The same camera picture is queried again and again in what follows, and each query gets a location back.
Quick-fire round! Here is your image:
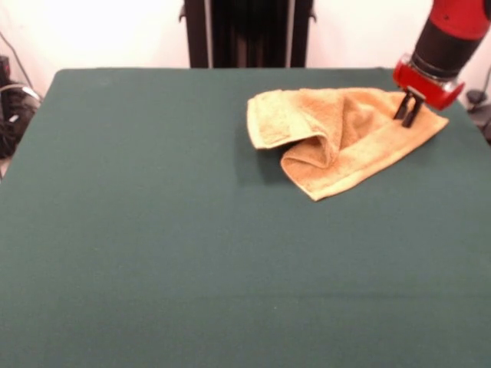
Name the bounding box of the orange terry towel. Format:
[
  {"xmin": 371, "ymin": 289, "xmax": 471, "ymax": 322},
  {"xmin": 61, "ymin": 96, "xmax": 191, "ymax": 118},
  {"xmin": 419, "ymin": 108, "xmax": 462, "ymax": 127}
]
[{"xmin": 246, "ymin": 87, "xmax": 450, "ymax": 202}]

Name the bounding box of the dark green table cloth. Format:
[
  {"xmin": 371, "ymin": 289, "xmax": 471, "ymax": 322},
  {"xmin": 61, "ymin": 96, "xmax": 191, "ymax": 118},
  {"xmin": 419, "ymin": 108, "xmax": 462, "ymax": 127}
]
[{"xmin": 0, "ymin": 67, "xmax": 491, "ymax": 368}]

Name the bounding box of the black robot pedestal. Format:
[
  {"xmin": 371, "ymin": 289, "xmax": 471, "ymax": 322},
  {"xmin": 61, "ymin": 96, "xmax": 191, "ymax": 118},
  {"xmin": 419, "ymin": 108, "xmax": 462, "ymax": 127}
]
[{"xmin": 179, "ymin": 0, "xmax": 318, "ymax": 69}]

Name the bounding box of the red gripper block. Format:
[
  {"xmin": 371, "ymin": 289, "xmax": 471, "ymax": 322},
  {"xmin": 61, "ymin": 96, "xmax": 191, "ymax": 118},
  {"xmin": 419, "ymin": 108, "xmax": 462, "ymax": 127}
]
[{"xmin": 391, "ymin": 53, "xmax": 466, "ymax": 128}]

